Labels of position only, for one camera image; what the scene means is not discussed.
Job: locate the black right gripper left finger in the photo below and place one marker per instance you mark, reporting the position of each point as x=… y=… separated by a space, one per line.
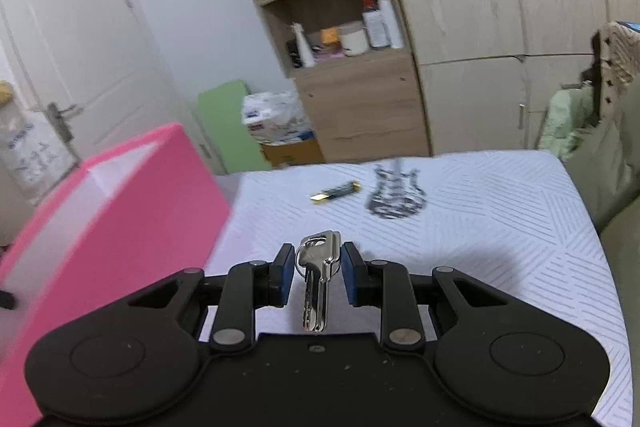
x=248 y=287

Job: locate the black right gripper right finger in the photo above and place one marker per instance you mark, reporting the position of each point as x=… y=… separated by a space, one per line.
x=386 y=286

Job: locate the silver keys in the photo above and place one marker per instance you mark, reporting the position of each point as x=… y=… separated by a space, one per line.
x=318 y=259

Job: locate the pink storage box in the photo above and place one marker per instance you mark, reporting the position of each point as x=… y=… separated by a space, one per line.
x=124 y=219

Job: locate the white patterned table mat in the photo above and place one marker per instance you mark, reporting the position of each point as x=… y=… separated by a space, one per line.
x=511 y=219

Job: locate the brown cardboard box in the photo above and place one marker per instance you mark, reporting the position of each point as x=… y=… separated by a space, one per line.
x=299 y=153

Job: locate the white plastic package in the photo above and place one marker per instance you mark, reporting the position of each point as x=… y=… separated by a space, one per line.
x=276 y=118

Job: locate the green folding table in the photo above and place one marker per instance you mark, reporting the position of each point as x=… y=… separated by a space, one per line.
x=220 y=112

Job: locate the white jar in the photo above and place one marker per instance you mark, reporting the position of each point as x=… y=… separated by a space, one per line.
x=353 y=38

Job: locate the hanging white plastic bag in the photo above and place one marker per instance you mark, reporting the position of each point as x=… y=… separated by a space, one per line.
x=35 y=156

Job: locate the white tall bottle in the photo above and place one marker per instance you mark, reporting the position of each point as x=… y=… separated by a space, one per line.
x=391 y=24

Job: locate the white door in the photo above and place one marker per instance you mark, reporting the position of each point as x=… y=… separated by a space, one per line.
x=95 y=62

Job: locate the light wood wardrobe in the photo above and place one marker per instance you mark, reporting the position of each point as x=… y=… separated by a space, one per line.
x=488 y=68

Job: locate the wooden shelf cabinet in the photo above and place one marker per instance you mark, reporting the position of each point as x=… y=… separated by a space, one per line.
x=352 y=65

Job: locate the guitar shaped keychain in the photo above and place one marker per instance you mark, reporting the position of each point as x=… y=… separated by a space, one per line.
x=397 y=193

